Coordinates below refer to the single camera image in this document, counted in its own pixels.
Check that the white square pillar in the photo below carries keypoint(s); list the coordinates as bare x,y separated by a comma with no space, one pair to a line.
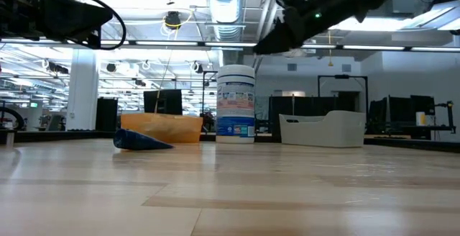
82,92

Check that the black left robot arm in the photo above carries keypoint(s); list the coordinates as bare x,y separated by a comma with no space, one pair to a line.
18,9

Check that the black cabinet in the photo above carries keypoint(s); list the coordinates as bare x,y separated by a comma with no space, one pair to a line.
106,115

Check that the black aluminium table frame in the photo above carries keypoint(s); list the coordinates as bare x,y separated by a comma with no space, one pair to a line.
413,144

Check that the black upright stand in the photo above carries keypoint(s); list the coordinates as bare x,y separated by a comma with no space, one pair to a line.
450,117

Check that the white wipes canister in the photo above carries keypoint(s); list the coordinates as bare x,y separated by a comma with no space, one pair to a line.
235,103

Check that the silver ventilation duct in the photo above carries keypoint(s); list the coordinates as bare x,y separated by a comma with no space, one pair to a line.
226,9

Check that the dark blue toiletry tube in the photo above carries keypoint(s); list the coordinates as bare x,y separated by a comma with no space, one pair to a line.
136,141

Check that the orange plastic bin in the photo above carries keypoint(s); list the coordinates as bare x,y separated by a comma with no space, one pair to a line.
172,128

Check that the black gantry frame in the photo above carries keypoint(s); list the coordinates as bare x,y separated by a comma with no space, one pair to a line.
341,76

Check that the green exit sign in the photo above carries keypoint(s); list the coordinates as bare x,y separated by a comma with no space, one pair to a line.
33,104

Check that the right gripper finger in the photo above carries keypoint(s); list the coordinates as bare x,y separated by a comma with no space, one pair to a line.
284,34

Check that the black monitor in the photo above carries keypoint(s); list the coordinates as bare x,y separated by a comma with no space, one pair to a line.
169,101

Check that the black workstation monitors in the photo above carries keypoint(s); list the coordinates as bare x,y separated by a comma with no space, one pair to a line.
399,110

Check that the grey plastic bin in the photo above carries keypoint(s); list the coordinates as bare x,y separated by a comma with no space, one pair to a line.
330,131

